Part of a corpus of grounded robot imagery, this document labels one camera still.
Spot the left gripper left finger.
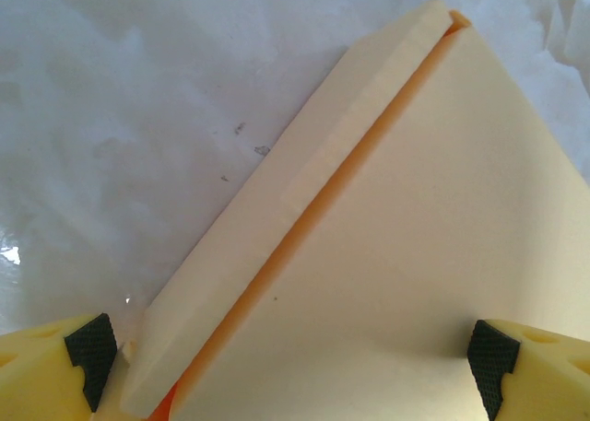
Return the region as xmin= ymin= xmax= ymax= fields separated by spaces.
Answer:
xmin=0 ymin=312 xmax=119 ymax=421

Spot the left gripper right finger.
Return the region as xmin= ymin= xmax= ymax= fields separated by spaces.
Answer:
xmin=466 ymin=318 xmax=590 ymax=421

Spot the yellow paper box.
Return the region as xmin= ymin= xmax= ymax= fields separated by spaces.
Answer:
xmin=120 ymin=0 xmax=590 ymax=421

